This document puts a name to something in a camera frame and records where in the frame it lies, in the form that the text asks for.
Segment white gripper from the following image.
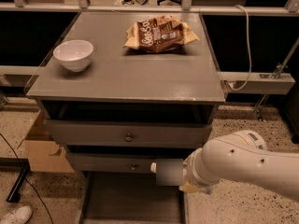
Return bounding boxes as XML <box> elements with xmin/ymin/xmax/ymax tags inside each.
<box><xmin>178</xmin><ymin>148</ymin><xmax>220</xmax><ymax>194</ymax></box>

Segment blue plastic water bottle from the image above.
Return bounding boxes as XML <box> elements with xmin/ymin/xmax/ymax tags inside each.
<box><xmin>150</xmin><ymin>159</ymin><xmax>184</xmax><ymax>186</ymax></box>

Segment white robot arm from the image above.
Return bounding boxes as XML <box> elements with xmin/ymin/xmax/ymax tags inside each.
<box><xmin>179</xmin><ymin>130</ymin><xmax>299</xmax><ymax>202</ymax></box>

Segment grey top drawer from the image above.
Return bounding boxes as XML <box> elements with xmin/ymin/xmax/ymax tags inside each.
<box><xmin>44</xmin><ymin>119</ymin><xmax>212</xmax><ymax>148</ymax></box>

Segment grey drawer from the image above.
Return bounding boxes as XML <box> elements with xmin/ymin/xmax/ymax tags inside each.
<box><xmin>75</xmin><ymin>172</ymin><xmax>190</xmax><ymax>224</ymax></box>
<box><xmin>65</xmin><ymin>152</ymin><xmax>190</xmax><ymax>174</ymax></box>
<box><xmin>44</xmin><ymin>119</ymin><xmax>212</xmax><ymax>148</ymax></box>

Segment grey bottom drawer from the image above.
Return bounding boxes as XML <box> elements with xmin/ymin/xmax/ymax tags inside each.
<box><xmin>75</xmin><ymin>172</ymin><xmax>190</xmax><ymax>224</ymax></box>

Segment grey middle drawer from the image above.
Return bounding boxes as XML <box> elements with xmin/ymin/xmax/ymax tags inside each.
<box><xmin>65</xmin><ymin>152</ymin><xmax>190</xmax><ymax>174</ymax></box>

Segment grey drawer cabinet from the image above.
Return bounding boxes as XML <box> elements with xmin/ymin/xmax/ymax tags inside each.
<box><xmin>25</xmin><ymin>11</ymin><xmax>226</xmax><ymax>224</ymax></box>

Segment cardboard box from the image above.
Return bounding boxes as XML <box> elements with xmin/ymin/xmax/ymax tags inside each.
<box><xmin>22</xmin><ymin>111</ymin><xmax>74</xmax><ymax>173</ymax></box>

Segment brown snack chip bag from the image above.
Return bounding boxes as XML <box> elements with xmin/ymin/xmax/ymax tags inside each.
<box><xmin>124</xmin><ymin>15</ymin><xmax>199</xmax><ymax>53</ymax></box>

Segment white sneaker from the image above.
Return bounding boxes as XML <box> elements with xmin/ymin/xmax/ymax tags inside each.
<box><xmin>0</xmin><ymin>205</ymin><xmax>33</xmax><ymax>224</ymax></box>

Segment white ceramic bowl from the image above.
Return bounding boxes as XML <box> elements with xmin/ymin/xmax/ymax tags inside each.
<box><xmin>53</xmin><ymin>40</ymin><xmax>93</xmax><ymax>72</ymax></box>

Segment black metal floor bar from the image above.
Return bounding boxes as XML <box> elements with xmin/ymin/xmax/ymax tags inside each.
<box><xmin>6</xmin><ymin>164</ymin><xmax>30</xmax><ymax>203</ymax></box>

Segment white hanging cable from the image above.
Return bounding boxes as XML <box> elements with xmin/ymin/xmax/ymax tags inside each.
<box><xmin>227</xmin><ymin>4</ymin><xmax>252</xmax><ymax>92</ymax></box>

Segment metal rail frame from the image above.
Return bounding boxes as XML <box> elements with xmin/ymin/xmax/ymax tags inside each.
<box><xmin>0</xmin><ymin>0</ymin><xmax>299</xmax><ymax>123</ymax></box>

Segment black floor cable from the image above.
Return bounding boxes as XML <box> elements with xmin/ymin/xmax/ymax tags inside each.
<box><xmin>0</xmin><ymin>132</ymin><xmax>55</xmax><ymax>224</ymax></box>

